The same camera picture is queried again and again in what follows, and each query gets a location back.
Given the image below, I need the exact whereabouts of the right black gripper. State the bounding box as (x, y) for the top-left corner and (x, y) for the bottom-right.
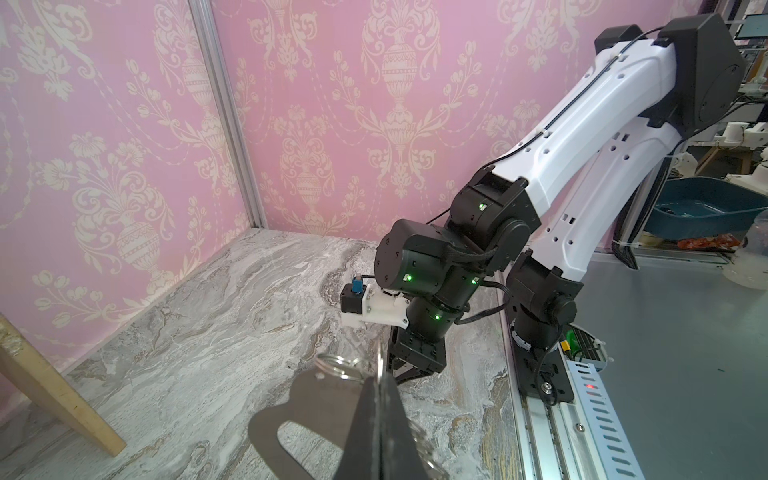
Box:
(387, 335), (447, 384)

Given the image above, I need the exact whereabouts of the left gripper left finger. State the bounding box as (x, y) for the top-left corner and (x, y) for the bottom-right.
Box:
(334, 378), (382, 480)

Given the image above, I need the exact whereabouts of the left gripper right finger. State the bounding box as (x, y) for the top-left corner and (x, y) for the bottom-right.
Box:
(379, 373), (428, 480)

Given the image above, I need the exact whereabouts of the silver metal key holder plate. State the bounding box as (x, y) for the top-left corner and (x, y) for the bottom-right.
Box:
(247, 352), (448, 480)

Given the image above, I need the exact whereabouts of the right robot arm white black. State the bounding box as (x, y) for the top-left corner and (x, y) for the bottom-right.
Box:
(374, 14), (745, 406)

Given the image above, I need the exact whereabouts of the teal plastic bin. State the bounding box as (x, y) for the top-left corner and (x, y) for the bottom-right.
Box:
(645, 177), (767, 241)

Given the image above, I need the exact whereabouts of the clear plastic bottle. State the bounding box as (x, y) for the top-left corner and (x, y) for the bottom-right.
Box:
(724, 210), (767, 290)

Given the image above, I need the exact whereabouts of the wooden two-tier shelf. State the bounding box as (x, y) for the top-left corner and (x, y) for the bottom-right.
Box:
(1, 315), (126, 457)

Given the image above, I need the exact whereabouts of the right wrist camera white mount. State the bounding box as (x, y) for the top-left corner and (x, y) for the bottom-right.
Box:
(340, 275), (410, 329)

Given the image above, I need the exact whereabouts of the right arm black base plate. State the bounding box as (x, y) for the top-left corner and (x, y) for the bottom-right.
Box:
(513, 345), (575, 406)

